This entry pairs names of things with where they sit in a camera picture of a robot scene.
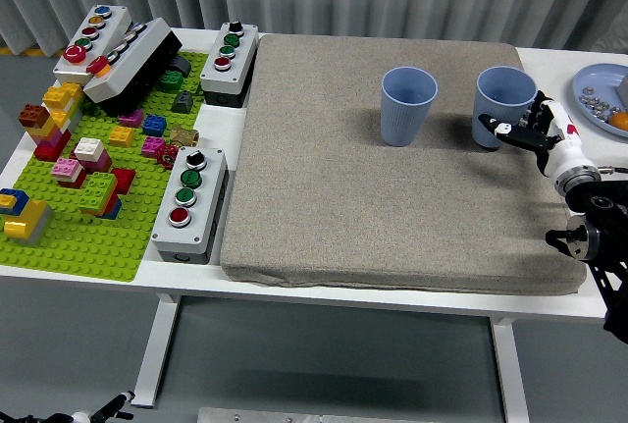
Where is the yellow and grey brick stack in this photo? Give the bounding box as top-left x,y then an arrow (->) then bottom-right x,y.
3,198 -> 54,246

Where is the green-topped brick stack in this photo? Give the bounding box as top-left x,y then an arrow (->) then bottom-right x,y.
78,172 -> 123,221

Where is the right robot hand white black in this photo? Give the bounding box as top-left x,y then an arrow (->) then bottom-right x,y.
478,89 -> 598,185

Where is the blue plate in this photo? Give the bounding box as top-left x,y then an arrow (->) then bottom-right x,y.
572,63 -> 628,138

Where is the yellow and white brick stack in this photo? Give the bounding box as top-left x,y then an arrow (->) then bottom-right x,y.
42,81 -> 84,135

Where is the white table leg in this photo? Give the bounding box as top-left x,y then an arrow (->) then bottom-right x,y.
489,317 -> 531,423
130,293 -> 181,408

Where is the white-topped pink brick stack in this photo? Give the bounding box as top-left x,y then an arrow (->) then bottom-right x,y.
73,137 -> 113,174

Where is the grey-brown fabric mat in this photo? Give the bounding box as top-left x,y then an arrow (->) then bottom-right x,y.
219,33 -> 587,295

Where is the red toy brick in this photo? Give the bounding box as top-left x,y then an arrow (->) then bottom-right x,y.
111,167 -> 136,194

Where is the yellow toy brick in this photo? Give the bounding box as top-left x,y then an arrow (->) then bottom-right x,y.
108,126 -> 135,148

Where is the brown-topped brick stack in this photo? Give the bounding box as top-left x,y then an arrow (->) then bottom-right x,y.
18,104 -> 74,162

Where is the blue and yellow brick stack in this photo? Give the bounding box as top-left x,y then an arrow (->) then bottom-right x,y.
0,187 -> 29,216

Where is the green studded baseplate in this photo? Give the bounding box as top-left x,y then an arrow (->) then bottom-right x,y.
0,51 -> 210,284

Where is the magenta toy brick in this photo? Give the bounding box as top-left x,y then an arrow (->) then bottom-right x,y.
140,136 -> 166,158
118,108 -> 145,129

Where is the grey control box black base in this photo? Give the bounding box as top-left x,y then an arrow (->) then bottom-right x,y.
82,18 -> 183,117

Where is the dark grey sloped brick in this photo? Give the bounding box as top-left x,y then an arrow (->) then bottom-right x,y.
170,90 -> 195,114

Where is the blue toy brick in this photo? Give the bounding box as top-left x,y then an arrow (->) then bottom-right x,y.
141,114 -> 168,138

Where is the blue ribbed plastic cup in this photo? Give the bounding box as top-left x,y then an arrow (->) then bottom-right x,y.
471,66 -> 538,152
381,66 -> 439,148

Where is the brass valve red handle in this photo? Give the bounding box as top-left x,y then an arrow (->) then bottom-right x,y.
157,124 -> 200,168

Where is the grey five-button control box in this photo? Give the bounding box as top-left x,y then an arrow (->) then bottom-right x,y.
52,4 -> 133,88

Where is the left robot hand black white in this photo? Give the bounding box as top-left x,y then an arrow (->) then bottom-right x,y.
0,391 -> 136,423

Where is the black curved toy piece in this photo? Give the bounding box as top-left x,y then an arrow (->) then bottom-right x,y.
169,55 -> 192,79

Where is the pink-topped red brick stack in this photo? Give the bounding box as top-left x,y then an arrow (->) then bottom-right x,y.
51,157 -> 88,190

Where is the green toy brick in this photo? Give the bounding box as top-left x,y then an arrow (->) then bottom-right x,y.
159,70 -> 184,93

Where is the grey four-button control box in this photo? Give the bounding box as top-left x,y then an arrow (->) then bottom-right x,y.
150,146 -> 230,265
199,22 -> 260,110

